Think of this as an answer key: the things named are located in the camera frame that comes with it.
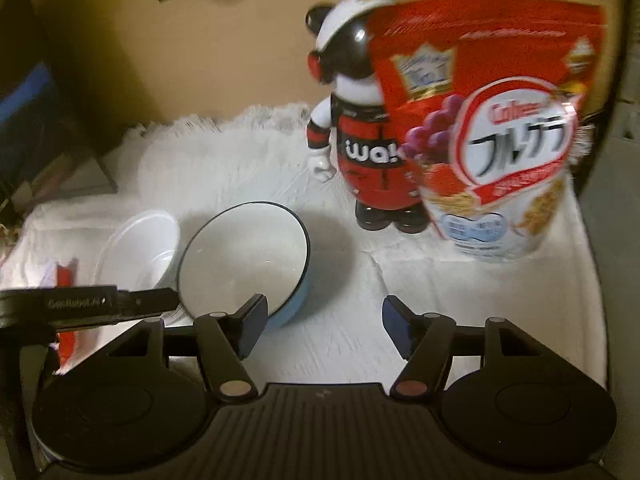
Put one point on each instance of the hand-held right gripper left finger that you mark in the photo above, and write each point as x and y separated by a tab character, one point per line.
253	326

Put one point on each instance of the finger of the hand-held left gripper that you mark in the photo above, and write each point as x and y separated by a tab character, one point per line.
150	301

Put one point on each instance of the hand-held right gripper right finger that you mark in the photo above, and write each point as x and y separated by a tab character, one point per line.
396	327

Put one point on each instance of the blue bowl with white inside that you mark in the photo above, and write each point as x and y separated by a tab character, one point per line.
242	260

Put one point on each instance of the red and white packet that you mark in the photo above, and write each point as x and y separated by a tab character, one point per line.
66	280

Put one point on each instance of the white fringed cloth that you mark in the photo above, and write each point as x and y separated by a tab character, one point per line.
320	220

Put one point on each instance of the dark box with blue panel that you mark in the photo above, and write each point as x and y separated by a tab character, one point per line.
35	110

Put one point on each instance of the red black bear figurine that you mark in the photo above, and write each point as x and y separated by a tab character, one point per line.
350	125

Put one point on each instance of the red cereal bag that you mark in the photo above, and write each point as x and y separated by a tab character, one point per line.
490	130

